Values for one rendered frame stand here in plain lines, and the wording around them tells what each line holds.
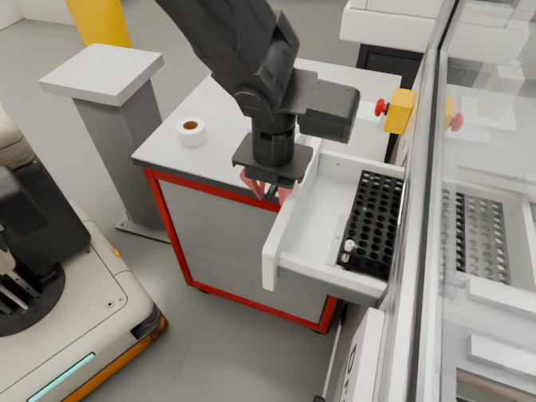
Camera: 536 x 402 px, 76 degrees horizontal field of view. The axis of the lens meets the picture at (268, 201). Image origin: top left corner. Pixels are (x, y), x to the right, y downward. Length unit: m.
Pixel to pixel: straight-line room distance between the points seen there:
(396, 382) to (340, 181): 0.42
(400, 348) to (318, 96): 0.26
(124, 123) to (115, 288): 0.55
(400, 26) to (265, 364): 1.22
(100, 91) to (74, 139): 1.25
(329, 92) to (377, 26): 0.88
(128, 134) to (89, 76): 0.21
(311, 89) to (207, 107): 0.65
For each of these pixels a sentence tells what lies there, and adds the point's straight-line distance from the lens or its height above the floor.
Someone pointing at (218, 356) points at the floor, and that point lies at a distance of 1.38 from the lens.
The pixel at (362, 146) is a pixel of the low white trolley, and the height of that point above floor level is 0.76.
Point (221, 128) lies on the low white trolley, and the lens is 0.92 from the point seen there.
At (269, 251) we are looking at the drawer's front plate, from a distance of 0.45.
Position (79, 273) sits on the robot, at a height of 0.28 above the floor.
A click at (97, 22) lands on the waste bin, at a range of 3.08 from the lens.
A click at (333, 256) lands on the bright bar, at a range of 0.55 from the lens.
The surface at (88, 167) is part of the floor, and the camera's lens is 2.16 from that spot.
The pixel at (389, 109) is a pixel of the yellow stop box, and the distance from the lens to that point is 0.79.
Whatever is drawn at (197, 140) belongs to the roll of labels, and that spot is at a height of 0.78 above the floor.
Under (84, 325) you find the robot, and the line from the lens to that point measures 1.24.
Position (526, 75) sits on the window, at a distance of 0.30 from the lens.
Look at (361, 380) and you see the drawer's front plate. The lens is 0.40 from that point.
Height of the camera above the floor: 1.31
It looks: 49 degrees down
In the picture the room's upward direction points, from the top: straight up
